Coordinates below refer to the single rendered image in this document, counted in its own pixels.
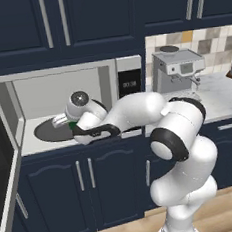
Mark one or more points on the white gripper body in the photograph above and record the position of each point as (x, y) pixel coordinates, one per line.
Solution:
(59, 120)

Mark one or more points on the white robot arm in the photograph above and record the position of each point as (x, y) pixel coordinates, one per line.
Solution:
(176, 125)

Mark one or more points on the green sponge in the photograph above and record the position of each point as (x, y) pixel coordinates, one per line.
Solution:
(72, 125)

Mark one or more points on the dark round microwave turntable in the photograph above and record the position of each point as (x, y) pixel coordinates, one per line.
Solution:
(49, 131)

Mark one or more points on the microwave door with dark window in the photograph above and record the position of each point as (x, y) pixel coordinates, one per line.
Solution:
(6, 172)

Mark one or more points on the silver microwave oven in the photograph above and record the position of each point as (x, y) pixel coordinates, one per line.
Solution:
(128, 66)

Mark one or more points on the silver coffee machine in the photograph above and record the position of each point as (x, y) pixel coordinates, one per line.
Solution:
(173, 69)

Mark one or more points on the navy drawer front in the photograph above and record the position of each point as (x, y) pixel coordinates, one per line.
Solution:
(228, 130)

